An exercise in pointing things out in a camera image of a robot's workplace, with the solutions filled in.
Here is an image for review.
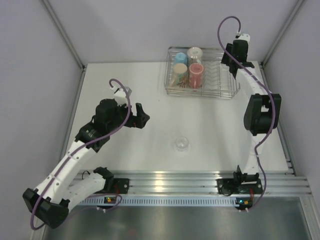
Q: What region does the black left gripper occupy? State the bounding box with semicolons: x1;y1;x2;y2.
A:
107;99;149;133

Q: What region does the white floral mug orange inside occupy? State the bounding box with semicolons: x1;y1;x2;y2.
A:
187;47;203;65

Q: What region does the clear plastic cup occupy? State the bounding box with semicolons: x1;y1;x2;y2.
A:
175;136;189;152

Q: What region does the pink ghost pattern mug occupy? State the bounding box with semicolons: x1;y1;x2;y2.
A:
188;63;205;89

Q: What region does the beige coral pattern mug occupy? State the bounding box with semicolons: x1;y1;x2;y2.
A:
169;63;188;88

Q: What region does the light blue mug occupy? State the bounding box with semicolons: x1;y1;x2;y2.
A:
173;52;188;65

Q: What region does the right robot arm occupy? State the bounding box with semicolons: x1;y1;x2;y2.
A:
134;39;282;196

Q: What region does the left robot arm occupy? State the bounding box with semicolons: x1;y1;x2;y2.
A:
22;98;150;229

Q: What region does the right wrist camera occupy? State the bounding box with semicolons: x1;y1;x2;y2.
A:
235;32;251;43

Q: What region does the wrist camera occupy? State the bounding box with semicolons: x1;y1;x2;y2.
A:
111;86;128;106
235;32;251;43

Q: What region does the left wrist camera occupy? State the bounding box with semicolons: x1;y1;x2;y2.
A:
111;86;128;106

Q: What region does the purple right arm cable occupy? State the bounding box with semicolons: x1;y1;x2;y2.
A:
216;16;276;208

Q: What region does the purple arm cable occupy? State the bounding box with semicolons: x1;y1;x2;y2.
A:
216;16;276;208
30;79;132;230

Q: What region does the metal wire dish rack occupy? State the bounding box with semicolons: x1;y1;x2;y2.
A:
164;46;240;99

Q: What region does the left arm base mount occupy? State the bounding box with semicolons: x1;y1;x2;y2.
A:
103;178;130;194

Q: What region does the perforated cable duct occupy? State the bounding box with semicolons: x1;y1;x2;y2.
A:
72;196;241;207

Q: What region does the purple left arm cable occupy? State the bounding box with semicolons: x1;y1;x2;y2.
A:
30;79;132;230

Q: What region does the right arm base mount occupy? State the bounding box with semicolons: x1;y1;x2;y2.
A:
216;178;246;197

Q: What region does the aluminium mounting rail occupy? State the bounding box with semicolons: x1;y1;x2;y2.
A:
112;170;312;197

